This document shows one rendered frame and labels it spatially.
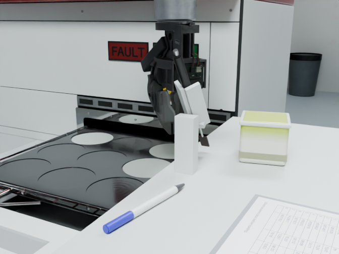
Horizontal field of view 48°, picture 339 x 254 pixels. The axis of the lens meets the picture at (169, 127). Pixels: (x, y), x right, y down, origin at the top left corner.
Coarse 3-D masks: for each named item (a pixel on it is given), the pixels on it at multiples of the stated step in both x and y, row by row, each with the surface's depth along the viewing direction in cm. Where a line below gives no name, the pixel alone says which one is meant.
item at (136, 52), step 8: (112, 48) 96; (120, 48) 95; (128, 48) 94; (136, 48) 93; (144, 48) 92; (112, 56) 97; (120, 56) 96; (128, 56) 95; (136, 56) 94; (144, 56) 93
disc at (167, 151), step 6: (162, 144) 88; (168, 144) 88; (174, 144) 88; (150, 150) 84; (156, 150) 84; (162, 150) 84; (168, 150) 84; (174, 150) 84; (156, 156) 80; (162, 156) 80; (168, 156) 80; (174, 156) 80
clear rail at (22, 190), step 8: (0, 184) 66; (8, 184) 66; (16, 192) 64; (24, 192) 64; (32, 192) 63; (40, 192) 63; (40, 200) 62; (48, 200) 61; (56, 200) 61; (64, 200) 60; (72, 208) 59; (80, 208) 59; (88, 208) 58; (96, 208) 58
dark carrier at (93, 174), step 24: (48, 144) 88; (72, 144) 88; (96, 144) 88; (120, 144) 88; (144, 144) 88; (0, 168) 74; (24, 168) 74; (48, 168) 74; (72, 168) 74; (96, 168) 74; (120, 168) 74; (48, 192) 64; (72, 192) 64; (96, 192) 64; (120, 192) 64
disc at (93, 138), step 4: (76, 136) 93; (80, 136) 93; (84, 136) 93; (88, 136) 93; (92, 136) 93; (96, 136) 93; (100, 136) 93; (104, 136) 93; (108, 136) 93; (112, 136) 93; (72, 140) 90; (76, 140) 90; (80, 140) 90; (84, 140) 90; (88, 140) 90; (92, 140) 90; (96, 140) 90; (100, 140) 90; (104, 140) 90; (108, 140) 90; (84, 144) 87; (88, 144) 87; (92, 144) 87
